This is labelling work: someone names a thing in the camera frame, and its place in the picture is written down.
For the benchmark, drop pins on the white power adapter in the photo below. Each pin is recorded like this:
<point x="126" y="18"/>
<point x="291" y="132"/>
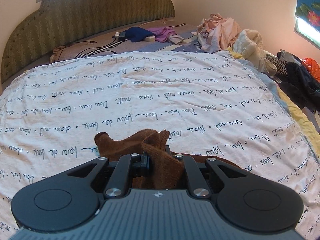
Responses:
<point x="120" y="36"/>

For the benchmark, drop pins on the orange plastic bag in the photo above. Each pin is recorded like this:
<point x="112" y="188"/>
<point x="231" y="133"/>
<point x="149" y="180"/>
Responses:
<point x="313" y="67"/>

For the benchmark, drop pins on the olive green upholstered headboard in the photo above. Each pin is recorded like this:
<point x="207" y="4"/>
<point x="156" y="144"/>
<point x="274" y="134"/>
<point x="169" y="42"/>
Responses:
<point x="59" y="22"/>

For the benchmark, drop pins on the black white patterned garment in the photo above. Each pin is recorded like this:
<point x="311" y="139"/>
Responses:
<point x="276" y="62"/>

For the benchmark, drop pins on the brown knit sweater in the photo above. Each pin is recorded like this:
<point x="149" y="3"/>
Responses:
<point x="150" y="165"/>

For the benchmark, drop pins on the cream quilted jacket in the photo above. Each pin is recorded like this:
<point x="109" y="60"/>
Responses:
<point x="250" y="45"/>

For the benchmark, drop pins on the pink clothes pile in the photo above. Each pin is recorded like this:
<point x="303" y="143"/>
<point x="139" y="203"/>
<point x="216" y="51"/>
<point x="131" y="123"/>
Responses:
<point x="217" y="33"/>

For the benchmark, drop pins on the yellow blue blanket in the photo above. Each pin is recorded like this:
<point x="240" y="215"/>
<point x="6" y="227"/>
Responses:
<point x="307" y="127"/>

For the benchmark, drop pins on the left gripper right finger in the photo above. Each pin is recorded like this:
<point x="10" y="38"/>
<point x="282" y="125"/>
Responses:
<point x="191" y="179"/>

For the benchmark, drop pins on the blue cloth on bed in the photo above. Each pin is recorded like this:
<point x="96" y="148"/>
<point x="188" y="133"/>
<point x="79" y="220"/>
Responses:
<point x="137" y="34"/>

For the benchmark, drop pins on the purple garment on bed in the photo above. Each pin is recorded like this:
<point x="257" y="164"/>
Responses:
<point x="166" y="34"/>

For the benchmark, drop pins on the blue floral window curtain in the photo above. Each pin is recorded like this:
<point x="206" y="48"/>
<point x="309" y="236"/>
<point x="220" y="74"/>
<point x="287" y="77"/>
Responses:
<point x="308" y="10"/>

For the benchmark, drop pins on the dark clothes pile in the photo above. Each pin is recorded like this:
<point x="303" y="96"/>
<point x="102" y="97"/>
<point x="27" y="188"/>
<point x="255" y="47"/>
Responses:
<point x="300" y="86"/>

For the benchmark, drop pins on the white script-print bed sheet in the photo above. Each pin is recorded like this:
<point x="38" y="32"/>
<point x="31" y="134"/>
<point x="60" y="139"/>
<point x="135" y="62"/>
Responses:
<point x="211" y="105"/>

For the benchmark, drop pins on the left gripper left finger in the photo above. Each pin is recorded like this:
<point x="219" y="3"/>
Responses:
<point x="127" y="168"/>

